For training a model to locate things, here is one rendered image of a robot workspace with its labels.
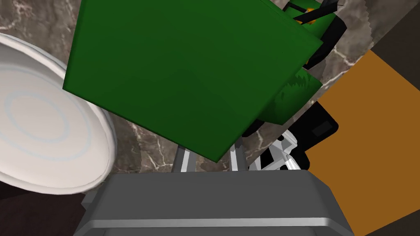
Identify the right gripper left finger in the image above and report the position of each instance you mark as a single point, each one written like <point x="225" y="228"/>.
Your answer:
<point x="184" y="161"/>

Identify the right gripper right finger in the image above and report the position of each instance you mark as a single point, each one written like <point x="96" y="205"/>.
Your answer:
<point x="237" y="159"/>

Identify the green box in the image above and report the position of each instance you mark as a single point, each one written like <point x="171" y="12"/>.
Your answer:
<point x="183" y="72"/>

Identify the green black orange object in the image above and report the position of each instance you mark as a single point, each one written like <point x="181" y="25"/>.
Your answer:
<point x="292" y="98"/>

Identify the white round plate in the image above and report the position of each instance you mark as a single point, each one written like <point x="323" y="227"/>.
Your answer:
<point x="46" y="124"/>

